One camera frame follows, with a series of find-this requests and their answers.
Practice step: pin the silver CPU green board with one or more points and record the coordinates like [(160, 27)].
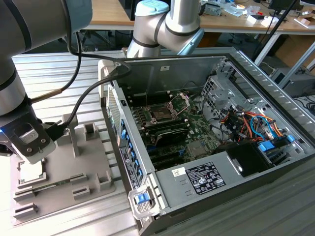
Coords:
[(32, 173)]

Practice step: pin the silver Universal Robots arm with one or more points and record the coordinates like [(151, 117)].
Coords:
[(37, 24)]

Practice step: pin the black RAM slot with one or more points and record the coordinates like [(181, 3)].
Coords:
[(157, 97), (167, 122), (157, 94), (167, 127), (157, 102)]

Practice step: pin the CPU socket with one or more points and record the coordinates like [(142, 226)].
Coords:
[(160, 114)]

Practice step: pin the black expansion slot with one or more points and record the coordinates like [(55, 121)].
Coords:
[(169, 163), (167, 153)]

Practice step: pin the grey plastic parts rack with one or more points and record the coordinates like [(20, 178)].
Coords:
[(73, 167)]

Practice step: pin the green RAM stick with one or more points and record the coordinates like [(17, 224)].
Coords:
[(56, 184)]

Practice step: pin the black office chair base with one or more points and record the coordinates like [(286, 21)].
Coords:
[(98, 37)]

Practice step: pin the open grey PC case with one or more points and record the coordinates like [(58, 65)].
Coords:
[(147, 73)]

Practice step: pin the light wooden desk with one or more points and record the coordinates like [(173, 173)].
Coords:
[(110, 14)]

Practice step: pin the blue case latch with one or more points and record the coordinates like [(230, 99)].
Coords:
[(142, 198)]

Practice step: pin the black expansion card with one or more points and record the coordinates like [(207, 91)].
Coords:
[(172, 136)]

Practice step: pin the white paper label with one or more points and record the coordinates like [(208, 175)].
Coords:
[(178, 171)]

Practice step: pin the grey power supply unit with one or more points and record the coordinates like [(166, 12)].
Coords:
[(177, 191)]

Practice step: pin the grey chipset heatsink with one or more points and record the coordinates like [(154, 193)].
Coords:
[(197, 149)]

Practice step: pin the green motherboard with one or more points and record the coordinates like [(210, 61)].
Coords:
[(201, 132)]

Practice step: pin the black rating label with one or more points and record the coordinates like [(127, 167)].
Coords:
[(205, 178)]

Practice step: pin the silver metal drive cage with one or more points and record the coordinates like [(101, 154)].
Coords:
[(221, 96)]

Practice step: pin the silver disk drive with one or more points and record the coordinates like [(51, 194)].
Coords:
[(211, 8)]

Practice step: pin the blue disk carrier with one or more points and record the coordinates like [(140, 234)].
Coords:
[(267, 147)]

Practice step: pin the small white box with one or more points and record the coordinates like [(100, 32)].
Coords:
[(256, 19)]

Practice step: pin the black tripod pole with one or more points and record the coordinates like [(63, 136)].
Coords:
[(272, 34)]

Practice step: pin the grey computer tower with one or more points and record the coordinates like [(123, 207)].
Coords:
[(295, 81)]

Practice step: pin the brown cardboard box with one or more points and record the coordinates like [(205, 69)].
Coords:
[(295, 49)]

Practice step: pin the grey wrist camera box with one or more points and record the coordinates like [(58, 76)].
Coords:
[(32, 147)]

